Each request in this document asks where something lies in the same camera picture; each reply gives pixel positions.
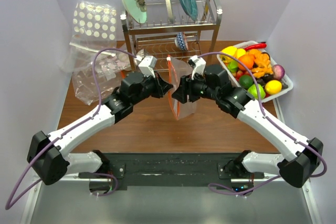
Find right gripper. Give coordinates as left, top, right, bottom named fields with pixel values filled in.
left=172, top=70, right=219, bottom=104

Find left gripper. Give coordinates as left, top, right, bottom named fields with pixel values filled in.
left=131, top=71, right=173, bottom=105

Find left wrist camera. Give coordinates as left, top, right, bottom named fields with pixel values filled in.
left=134, top=55, right=157, bottom=78

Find green apple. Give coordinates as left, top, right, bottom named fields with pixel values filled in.
left=247, top=84, right=266, bottom=100

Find dark green avocado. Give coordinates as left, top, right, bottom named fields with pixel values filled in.
left=238, top=74, right=254, bottom=90

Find purple onion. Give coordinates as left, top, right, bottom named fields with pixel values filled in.
left=272, top=65, right=286, bottom=80

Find grey patterned bowl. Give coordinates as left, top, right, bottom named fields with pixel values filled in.
left=136, top=49, right=148, bottom=59

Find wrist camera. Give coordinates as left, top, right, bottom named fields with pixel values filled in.
left=134, top=55, right=157, bottom=78
left=188, top=55, right=206, bottom=80

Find blue patterned bowl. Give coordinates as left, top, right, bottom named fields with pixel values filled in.
left=174, top=32, right=188, bottom=51

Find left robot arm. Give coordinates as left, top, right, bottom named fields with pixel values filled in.
left=27, top=72, right=173, bottom=185

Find metal dish rack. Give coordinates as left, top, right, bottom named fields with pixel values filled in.
left=120, top=0, right=223, bottom=72

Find polka dot plastic bag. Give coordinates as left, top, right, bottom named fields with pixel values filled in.
left=69, top=0, right=117, bottom=52

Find yellow bell pepper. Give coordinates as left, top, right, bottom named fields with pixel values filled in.
left=220, top=46, right=237, bottom=64

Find yellow lemon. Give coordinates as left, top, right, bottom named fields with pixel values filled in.
left=265, top=80, right=282, bottom=95

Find orange zip top bag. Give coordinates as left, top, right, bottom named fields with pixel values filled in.
left=166, top=55, right=198, bottom=121

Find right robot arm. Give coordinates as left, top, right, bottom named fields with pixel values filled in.
left=172, top=65, right=323, bottom=188

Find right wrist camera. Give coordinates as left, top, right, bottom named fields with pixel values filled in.
left=188, top=55, right=206, bottom=80

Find light green pepper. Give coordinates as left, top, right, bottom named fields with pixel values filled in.
left=227, top=60, right=238, bottom=73

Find red chili pepper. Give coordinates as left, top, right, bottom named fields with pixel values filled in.
left=245, top=43, right=267, bottom=51

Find orange fruit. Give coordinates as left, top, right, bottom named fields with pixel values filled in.
left=238, top=54, right=255, bottom=71

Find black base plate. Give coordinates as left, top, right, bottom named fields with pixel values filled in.
left=78, top=152, right=265, bottom=192

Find clear crumpled plastic bag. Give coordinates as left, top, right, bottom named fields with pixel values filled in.
left=60, top=45, right=131, bottom=105

